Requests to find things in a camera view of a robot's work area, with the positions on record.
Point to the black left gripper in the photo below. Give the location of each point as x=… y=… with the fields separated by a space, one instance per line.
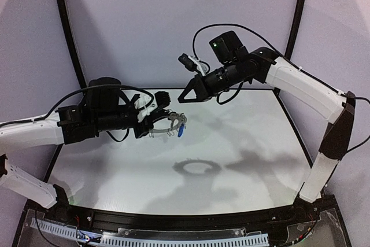
x=141 y=127

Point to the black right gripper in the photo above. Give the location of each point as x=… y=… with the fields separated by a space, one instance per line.
x=204 y=87

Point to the blue key tag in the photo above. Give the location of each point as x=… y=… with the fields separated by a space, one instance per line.
x=181 y=130

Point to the perforated metal key ring disc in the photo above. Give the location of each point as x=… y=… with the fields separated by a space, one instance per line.
x=176 y=120

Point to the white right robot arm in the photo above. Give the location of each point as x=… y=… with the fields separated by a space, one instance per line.
x=270 y=67

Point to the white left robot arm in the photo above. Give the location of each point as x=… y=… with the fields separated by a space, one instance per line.
x=105 y=105

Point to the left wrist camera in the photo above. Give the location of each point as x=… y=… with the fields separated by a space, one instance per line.
x=147 y=104

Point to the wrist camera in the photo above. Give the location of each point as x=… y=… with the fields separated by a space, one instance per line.
x=193 y=64
x=147 y=104

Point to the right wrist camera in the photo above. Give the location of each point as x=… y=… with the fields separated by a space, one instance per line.
x=193 y=64

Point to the right black frame post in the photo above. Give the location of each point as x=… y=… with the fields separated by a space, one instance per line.
x=297 y=16

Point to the black frame post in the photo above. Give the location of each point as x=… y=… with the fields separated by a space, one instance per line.
x=297 y=16
x=70 y=42

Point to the white slotted cable duct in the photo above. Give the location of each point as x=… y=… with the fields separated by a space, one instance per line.
x=131 y=237

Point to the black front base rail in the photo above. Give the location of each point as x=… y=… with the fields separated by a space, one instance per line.
x=274 y=221

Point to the left black frame post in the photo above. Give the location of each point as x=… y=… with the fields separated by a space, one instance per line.
x=70 y=42

